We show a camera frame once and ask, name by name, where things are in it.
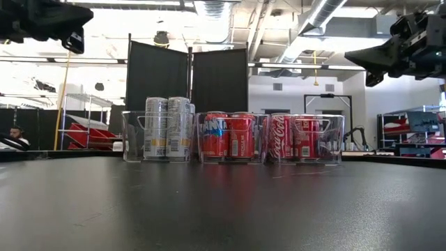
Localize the red plastic bins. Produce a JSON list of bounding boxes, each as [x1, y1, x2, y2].
[[66, 121, 118, 151]]

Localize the ribbed flexible duct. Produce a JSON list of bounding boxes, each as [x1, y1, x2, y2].
[[203, 0, 231, 22]]

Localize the yellow hanging cord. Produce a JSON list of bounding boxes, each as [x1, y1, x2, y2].
[[312, 50, 320, 87]]

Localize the black folding partition screen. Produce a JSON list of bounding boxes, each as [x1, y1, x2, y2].
[[125, 33, 249, 114]]

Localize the fluorescent ceiling light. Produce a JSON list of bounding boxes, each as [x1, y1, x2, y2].
[[247, 61, 366, 70]]

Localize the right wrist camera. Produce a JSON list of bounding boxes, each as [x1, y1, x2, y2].
[[364, 70, 384, 87]]

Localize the red Coca-Cola soda can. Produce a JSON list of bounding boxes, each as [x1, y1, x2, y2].
[[270, 113, 295, 160], [293, 114, 321, 160]]

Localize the black ceiling lamp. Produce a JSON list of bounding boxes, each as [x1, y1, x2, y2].
[[153, 30, 171, 49]]

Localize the black curved chair back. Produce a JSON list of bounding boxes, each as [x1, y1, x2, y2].
[[0, 132, 31, 153]]

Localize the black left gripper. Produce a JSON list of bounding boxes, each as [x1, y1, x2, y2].
[[0, 0, 94, 43]]

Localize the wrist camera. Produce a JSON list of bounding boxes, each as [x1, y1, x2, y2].
[[364, 70, 384, 87], [62, 26, 85, 54]]

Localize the black low divider wall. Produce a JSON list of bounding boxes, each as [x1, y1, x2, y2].
[[0, 107, 64, 151]]

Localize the metal wire shelf rack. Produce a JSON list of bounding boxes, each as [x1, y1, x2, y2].
[[62, 92, 116, 151]]

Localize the clear plastic storage bin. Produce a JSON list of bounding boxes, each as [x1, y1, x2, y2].
[[121, 110, 197, 163], [268, 113, 346, 165], [195, 112, 271, 165]]

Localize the person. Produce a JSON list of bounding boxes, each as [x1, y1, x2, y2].
[[8, 125, 31, 146]]

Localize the blue storage bin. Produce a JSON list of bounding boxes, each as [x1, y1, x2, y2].
[[406, 111, 440, 133]]

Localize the black metal stand frame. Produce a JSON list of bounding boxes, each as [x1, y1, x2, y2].
[[303, 92, 353, 147]]

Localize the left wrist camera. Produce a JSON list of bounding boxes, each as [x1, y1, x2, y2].
[[62, 26, 85, 54]]

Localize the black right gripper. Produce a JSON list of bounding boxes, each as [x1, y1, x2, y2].
[[344, 3, 446, 79]]

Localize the silver ventilation duct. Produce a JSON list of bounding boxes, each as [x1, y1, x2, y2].
[[277, 0, 349, 64]]

